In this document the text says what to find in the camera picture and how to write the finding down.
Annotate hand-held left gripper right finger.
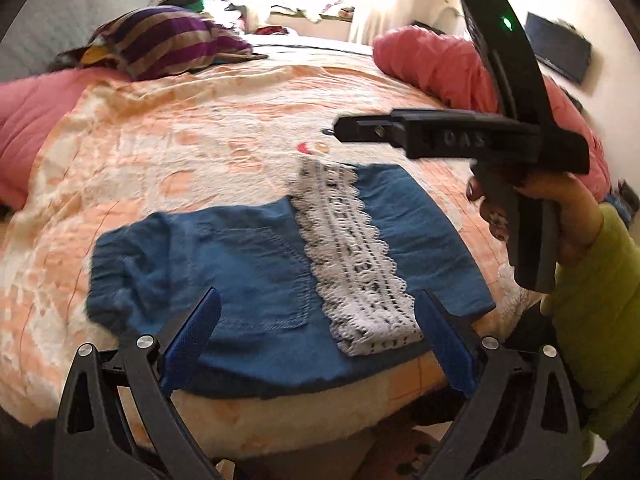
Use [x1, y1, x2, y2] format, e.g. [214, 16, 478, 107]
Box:
[414, 288, 583, 480]

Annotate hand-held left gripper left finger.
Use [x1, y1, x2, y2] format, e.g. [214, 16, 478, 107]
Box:
[52, 287, 223, 480]

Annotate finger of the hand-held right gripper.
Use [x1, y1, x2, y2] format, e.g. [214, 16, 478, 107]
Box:
[334, 109, 408, 148]

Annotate blue pants with lace trim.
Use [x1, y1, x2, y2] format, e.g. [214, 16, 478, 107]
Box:
[86, 162, 496, 401]

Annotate person's right forearm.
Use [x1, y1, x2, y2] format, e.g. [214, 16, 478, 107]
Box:
[540, 202, 640, 461]

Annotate person's right hand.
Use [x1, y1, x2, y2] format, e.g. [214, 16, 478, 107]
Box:
[465, 171, 603, 265]

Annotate red rolled quilt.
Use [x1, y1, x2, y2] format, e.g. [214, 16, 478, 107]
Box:
[372, 25, 613, 206]

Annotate black monitor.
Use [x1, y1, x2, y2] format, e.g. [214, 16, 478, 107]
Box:
[525, 11, 593, 85]

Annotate pile of clothes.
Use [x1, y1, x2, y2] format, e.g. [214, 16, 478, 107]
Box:
[165, 0, 251, 36]

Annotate peach floral blanket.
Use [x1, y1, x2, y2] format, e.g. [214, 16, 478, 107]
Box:
[0, 50, 551, 456]

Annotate purple striped cushion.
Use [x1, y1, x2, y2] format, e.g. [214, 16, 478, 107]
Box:
[47, 5, 268, 81]

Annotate pink pillow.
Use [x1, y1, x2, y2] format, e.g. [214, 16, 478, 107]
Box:
[0, 67, 131, 211]

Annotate grey pillow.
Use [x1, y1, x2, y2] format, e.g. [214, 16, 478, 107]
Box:
[0, 0, 161, 83]

